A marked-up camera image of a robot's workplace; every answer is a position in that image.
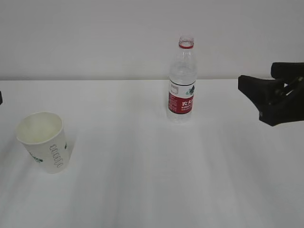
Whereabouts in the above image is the Nongfu Spring water bottle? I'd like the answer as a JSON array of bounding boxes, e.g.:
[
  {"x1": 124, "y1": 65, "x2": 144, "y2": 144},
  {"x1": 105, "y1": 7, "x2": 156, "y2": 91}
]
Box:
[{"x1": 167, "y1": 36, "x2": 197, "y2": 123}]

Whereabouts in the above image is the white paper cup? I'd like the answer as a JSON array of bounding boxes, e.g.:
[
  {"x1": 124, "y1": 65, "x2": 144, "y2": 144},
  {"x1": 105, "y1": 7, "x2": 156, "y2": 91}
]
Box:
[{"x1": 16, "y1": 112, "x2": 70, "y2": 174}]

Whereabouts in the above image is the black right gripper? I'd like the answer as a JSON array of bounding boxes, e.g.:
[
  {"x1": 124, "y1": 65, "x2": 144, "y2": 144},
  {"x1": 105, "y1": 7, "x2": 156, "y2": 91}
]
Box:
[{"x1": 238, "y1": 62, "x2": 304, "y2": 126}]

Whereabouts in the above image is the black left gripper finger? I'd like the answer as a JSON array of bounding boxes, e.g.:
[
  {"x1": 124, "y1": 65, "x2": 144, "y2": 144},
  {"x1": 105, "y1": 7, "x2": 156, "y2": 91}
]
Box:
[{"x1": 0, "y1": 91, "x2": 3, "y2": 104}]

